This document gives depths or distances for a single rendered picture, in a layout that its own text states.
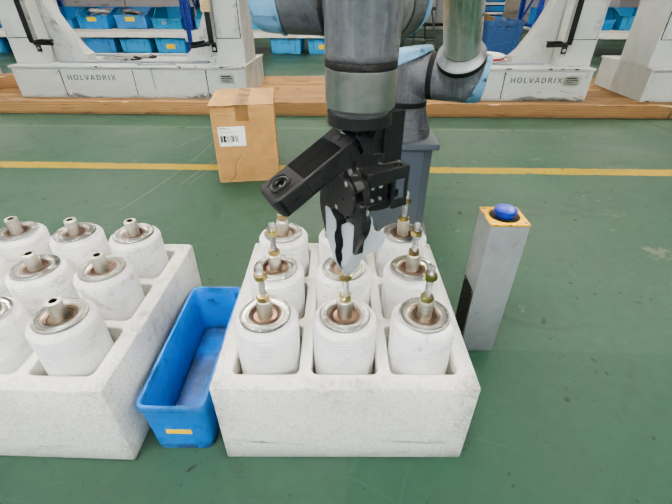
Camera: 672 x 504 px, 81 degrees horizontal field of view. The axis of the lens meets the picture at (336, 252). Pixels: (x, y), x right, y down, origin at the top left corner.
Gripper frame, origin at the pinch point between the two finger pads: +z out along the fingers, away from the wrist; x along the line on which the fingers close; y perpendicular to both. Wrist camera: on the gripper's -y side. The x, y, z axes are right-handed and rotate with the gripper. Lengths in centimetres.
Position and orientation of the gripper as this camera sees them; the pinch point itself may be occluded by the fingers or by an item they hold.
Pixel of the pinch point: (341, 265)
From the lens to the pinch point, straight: 53.3
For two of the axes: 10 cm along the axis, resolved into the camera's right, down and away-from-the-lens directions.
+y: 8.4, -3.0, 4.5
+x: -5.4, -4.7, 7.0
